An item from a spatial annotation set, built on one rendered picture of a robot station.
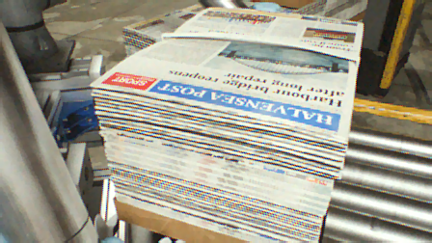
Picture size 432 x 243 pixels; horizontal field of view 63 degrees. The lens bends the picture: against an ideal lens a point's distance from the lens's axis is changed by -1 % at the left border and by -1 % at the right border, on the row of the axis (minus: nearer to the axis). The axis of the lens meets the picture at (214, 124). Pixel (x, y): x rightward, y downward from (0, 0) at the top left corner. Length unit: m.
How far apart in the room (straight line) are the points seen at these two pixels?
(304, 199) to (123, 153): 0.23
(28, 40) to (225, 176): 0.82
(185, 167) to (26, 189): 0.20
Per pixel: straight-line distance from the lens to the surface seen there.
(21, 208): 0.28
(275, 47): 0.52
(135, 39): 1.26
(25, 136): 0.28
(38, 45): 1.13
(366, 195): 0.64
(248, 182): 0.40
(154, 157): 0.44
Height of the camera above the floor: 1.21
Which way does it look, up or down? 33 degrees down
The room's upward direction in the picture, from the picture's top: straight up
